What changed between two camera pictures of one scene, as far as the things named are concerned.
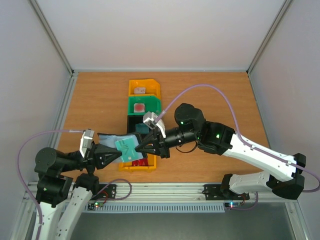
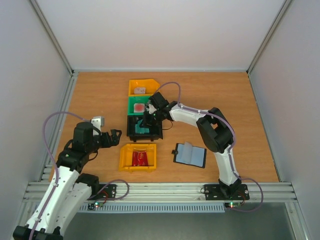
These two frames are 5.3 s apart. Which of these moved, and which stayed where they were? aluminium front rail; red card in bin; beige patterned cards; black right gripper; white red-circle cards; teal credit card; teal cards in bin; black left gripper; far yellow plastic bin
Moved: teal credit card; black right gripper; black left gripper
Stayed: teal cards in bin; white red-circle cards; beige patterned cards; aluminium front rail; red card in bin; far yellow plastic bin
